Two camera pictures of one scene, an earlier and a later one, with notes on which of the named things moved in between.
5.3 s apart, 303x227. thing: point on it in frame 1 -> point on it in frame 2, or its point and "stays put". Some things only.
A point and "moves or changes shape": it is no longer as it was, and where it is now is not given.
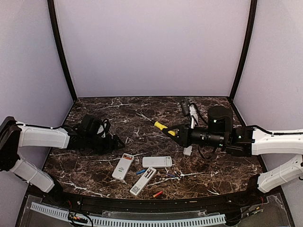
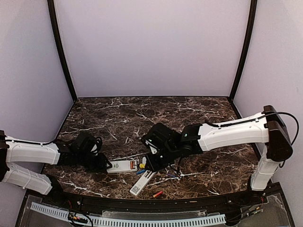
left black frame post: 59,48 stays put
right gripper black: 184,130 -> 152,164
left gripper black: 109,147 -> 101,166
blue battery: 141,171 stays put
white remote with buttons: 123,166 moves or changes shape
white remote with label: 138,187 stays put
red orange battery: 157,194 stays put
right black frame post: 247,48 stays put
